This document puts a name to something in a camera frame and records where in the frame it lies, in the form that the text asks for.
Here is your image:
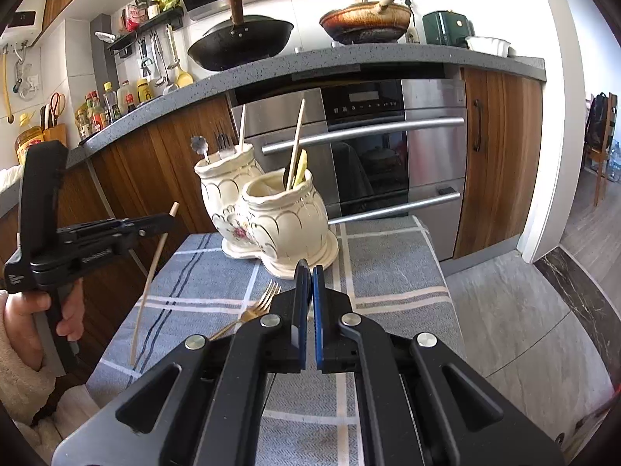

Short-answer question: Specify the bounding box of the oil bottle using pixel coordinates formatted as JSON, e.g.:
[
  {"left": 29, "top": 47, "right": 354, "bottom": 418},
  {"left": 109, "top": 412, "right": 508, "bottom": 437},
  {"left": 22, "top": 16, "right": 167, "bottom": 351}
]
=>
[{"left": 103, "top": 82, "right": 122, "bottom": 122}]

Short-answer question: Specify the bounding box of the gold fork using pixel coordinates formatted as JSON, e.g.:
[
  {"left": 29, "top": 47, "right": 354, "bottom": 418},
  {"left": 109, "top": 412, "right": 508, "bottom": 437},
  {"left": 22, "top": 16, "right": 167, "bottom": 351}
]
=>
[{"left": 210, "top": 281, "right": 281, "bottom": 341}]

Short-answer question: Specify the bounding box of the wooden chair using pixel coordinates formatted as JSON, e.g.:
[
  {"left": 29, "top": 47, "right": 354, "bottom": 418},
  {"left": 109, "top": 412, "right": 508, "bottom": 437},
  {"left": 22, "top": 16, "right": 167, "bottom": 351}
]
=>
[{"left": 584, "top": 93, "right": 618, "bottom": 207}]

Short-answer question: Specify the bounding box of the person's left hand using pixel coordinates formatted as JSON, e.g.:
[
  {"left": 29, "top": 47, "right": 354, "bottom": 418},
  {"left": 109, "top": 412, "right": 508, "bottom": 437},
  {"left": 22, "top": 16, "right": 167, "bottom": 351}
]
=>
[{"left": 3, "top": 279, "right": 85, "bottom": 371}]

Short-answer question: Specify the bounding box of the steel spoon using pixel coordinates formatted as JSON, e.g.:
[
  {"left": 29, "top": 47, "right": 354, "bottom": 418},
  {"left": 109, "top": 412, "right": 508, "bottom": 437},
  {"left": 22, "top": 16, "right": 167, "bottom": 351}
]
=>
[{"left": 191, "top": 135, "right": 210, "bottom": 164}]

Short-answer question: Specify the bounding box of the brown frying pan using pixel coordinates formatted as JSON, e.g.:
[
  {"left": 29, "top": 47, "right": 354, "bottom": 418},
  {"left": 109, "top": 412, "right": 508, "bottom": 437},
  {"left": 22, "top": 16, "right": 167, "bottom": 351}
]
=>
[{"left": 319, "top": 0, "right": 413, "bottom": 45}]

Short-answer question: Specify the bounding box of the yellow spatula hanging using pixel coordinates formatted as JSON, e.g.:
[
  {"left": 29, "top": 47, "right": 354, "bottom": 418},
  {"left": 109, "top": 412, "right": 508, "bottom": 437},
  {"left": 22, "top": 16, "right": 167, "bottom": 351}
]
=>
[{"left": 166, "top": 24, "right": 194, "bottom": 87}]

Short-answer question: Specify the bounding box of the stainless steel oven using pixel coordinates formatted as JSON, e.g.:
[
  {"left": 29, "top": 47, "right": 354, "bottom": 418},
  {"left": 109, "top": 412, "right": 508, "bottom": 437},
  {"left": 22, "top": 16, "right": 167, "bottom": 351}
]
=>
[{"left": 234, "top": 79, "right": 466, "bottom": 230}]

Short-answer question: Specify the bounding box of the black wall shelf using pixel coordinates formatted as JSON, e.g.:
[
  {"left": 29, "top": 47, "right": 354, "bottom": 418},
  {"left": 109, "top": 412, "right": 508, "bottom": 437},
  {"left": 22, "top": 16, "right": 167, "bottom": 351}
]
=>
[{"left": 108, "top": 6, "right": 185, "bottom": 54}]

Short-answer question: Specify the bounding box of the grey kitchen countertop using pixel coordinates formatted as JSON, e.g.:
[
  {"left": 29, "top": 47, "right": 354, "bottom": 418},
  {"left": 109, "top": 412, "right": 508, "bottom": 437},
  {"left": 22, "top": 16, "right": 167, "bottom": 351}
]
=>
[{"left": 0, "top": 42, "right": 548, "bottom": 215}]

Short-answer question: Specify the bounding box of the left wooden cabinet front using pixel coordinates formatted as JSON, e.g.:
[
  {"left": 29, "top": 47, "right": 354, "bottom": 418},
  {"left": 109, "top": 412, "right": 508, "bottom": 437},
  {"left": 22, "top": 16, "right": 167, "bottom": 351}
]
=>
[{"left": 0, "top": 94, "right": 239, "bottom": 375}]

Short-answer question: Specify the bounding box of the white bowl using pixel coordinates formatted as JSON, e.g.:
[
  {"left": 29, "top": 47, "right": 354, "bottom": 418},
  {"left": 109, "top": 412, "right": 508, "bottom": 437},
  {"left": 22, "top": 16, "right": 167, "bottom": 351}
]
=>
[{"left": 465, "top": 36, "right": 510, "bottom": 58}]

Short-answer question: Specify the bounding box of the grey plaid tablecloth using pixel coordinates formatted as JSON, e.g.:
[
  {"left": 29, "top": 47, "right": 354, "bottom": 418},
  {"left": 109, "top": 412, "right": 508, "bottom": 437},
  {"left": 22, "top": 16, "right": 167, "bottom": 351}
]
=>
[{"left": 85, "top": 214, "right": 468, "bottom": 466}]

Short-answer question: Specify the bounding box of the cream ceramic utensil holder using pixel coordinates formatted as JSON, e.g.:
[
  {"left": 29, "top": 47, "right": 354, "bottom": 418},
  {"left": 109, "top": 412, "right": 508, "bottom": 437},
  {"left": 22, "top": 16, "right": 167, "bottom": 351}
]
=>
[{"left": 194, "top": 143, "right": 339, "bottom": 280}]

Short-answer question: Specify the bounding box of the yellow plastic spoon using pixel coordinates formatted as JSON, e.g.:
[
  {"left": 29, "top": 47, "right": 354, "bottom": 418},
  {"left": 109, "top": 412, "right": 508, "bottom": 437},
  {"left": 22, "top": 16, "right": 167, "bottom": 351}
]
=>
[{"left": 293, "top": 150, "right": 307, "bottom": 187}]

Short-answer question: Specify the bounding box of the wooden cabinet door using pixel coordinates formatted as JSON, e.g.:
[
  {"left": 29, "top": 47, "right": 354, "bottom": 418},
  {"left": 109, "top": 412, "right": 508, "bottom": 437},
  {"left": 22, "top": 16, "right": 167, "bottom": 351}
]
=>
[{"left": 454, "top": 68, "right": 543, "bottom": 258}]

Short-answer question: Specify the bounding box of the yellow sauce bottle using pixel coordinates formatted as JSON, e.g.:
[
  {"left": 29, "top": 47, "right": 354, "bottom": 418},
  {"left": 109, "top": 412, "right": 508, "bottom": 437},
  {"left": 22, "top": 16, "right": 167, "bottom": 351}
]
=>
[{"left": 137, "top": 78, "right": 153, "bottom": 104}]

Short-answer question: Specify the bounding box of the green air fryer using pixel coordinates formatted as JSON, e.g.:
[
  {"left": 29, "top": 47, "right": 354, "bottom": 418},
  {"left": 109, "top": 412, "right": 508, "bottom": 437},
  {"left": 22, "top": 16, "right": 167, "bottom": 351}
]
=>
[{"left": 422, "top": 10, "right": 475, "bottom": 47}]

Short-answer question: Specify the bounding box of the silver fork in holder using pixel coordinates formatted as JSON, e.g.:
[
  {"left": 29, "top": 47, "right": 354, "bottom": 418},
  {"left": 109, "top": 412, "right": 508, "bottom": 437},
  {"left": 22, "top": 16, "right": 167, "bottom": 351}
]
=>
[{"left": 216, "top": 125, "right": 234, "bottom": 153}]

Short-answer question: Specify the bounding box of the black wok wooden handle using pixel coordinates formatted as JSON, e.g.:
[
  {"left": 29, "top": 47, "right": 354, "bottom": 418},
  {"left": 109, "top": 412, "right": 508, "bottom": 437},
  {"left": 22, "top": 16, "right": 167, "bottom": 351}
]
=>
[{"left": 187, "top": 0, "right": 294, "bottom": 71}]

